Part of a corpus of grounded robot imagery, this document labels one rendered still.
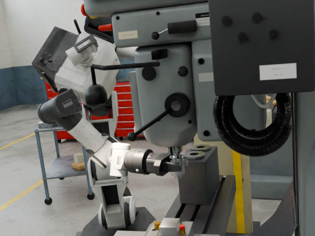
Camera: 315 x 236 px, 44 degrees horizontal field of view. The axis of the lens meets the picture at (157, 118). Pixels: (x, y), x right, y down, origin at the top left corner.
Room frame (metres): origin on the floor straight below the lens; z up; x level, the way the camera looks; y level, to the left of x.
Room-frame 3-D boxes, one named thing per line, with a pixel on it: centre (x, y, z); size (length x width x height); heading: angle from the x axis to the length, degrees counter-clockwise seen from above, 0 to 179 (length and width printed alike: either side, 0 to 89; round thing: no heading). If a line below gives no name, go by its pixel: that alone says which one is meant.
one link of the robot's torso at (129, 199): (2.09, 0.29, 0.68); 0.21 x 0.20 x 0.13; 0
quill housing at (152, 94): (1.22, -0.05, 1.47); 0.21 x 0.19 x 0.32; 162
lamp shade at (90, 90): (1.26, 0.19, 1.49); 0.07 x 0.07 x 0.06
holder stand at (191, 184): (1.59, -0.16, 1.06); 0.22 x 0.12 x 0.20; 157
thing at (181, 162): (1.22, -0.05, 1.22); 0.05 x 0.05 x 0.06
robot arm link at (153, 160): (1.27, 0.03, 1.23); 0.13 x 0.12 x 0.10; 149
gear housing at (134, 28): (1.20, -0.09, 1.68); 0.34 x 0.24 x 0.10; 72
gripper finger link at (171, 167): (1.19, -0.03, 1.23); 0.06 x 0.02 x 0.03; 59
